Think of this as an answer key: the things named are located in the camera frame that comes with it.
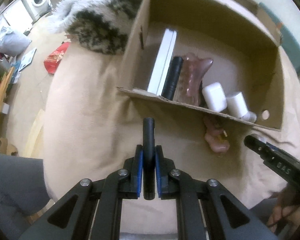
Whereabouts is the small white bottle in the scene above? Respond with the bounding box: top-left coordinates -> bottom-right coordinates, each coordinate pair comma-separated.
241,111 -> 257,123

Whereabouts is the pink cloud-shaped case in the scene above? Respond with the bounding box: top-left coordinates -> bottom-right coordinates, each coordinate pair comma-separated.
203,115 -> 230,154

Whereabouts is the white wall charger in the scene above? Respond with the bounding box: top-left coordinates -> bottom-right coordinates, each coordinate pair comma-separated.
226,92 -> 248,118

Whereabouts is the white earbuds case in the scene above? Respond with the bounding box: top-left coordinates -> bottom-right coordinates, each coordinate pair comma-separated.
202,82 -> 227,112

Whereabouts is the pink translucent glass vase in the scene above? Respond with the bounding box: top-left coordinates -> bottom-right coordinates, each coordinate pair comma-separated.
173,53 -> 213,106

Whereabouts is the white remote control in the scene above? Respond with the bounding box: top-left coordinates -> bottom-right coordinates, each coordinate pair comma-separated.
147,29 -> 177,95

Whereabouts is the person's right hand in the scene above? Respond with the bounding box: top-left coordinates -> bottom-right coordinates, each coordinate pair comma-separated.
267,186 -> 300,235

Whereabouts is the teal cushion with orange stripe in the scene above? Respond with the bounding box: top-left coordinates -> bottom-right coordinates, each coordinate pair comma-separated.
258,3 -> 300,76

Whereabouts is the open cardboard box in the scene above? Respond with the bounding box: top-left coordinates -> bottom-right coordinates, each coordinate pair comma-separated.
117,0 -> 284,130

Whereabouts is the red plastic bag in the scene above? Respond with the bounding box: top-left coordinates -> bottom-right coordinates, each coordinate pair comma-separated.
44,42 -> 71,75

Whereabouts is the white bathroom scale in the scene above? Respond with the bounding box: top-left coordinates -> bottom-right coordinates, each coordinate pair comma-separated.
18,49 -> 37,72

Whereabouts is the grey laundry bag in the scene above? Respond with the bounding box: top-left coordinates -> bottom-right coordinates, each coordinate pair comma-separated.
0,27 -> 32,57

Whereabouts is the black white shaggy blanket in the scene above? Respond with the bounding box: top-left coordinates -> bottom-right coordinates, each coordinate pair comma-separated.
51,0 -> 142,55

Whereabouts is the white kitchen cabinet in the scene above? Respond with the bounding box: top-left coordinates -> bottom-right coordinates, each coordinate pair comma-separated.
0,0 -> 33,33

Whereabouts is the white washing machine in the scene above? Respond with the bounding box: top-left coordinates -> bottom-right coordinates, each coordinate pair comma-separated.
21,0 -> 51,22

